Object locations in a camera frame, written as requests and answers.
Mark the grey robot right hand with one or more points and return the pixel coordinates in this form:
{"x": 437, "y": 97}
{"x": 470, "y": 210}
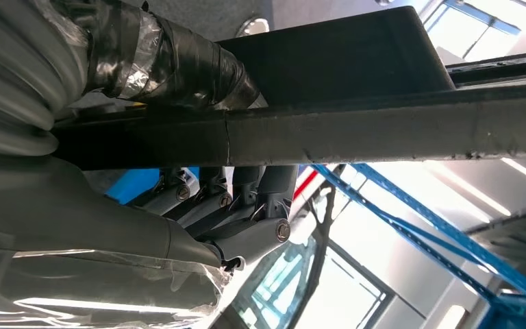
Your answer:
{"x": 86, "y": 218}

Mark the blue metal shelf rack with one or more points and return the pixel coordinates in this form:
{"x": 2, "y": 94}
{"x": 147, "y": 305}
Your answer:
{"x": 127, "y": 186}

